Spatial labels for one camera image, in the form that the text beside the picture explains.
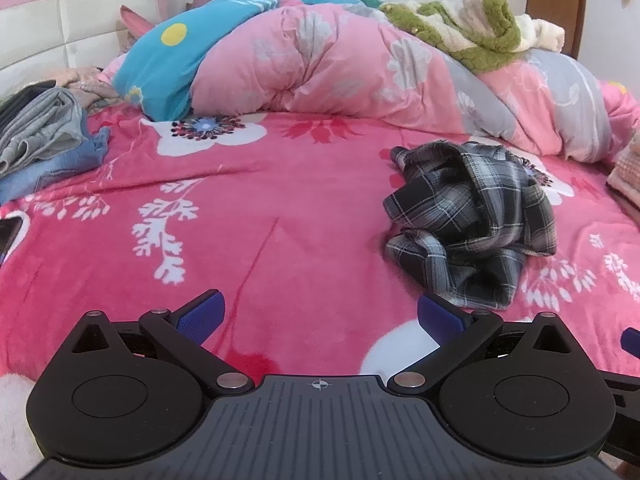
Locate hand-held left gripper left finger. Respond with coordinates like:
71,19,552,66
72,288,254,400

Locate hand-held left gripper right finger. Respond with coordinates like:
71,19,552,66
388,294,571,400

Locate black white plaid pants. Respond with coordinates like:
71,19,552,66
382,140,558,311

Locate pale pink crumpled clothes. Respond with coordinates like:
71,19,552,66
47,67,123,111

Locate pink floral bed blanket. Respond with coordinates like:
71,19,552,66
0,110,640,480

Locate pink checked folded garment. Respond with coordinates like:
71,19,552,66
606,152,640,203

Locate blue folded jeans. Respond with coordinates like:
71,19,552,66
0,127,111,206

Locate black phone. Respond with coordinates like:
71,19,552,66
0,217,23,263

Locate pink floral duvet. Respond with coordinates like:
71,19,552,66
97,0,640,163

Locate dark folded garment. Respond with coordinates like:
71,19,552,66
0,80,56,121

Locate green cream fleece blanket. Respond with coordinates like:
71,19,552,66
378,0,566,73

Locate pink pillow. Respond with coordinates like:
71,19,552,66
119,5,156,56

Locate white pink padded headboard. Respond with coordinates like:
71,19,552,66
0,0,173,98

